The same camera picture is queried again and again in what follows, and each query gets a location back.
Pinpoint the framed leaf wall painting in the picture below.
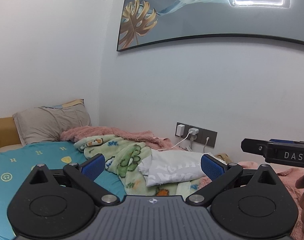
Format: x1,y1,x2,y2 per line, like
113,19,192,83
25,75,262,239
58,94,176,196
117,0,304,51

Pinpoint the white charger plug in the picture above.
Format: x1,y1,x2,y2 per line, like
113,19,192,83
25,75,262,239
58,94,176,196
175,124,185,137
188,127,199,141

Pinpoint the pink fluffy blanket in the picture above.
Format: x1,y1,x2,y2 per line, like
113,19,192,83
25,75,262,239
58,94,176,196
60,126,304,240

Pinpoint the dark wall socket panel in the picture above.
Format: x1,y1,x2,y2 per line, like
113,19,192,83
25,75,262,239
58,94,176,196
175,122,217,148

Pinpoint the grey pillow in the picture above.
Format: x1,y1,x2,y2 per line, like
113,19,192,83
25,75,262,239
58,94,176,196
13,99,91,145

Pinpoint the turquoise patterned bed sheet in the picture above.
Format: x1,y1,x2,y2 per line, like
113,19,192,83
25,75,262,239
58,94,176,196
0,141,128,240

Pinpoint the white t-shirt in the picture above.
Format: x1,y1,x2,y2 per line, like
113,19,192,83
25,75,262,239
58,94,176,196
138,150,206,187

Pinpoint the mustard yellow headboard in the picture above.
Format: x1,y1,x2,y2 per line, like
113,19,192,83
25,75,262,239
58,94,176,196
0,117,21,148

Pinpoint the white charging cable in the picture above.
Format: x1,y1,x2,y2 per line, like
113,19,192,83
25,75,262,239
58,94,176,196
155,129,210,155

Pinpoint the green cartoon fleece blanket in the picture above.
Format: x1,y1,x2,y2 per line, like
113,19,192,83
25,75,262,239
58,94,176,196
74,134,201,198

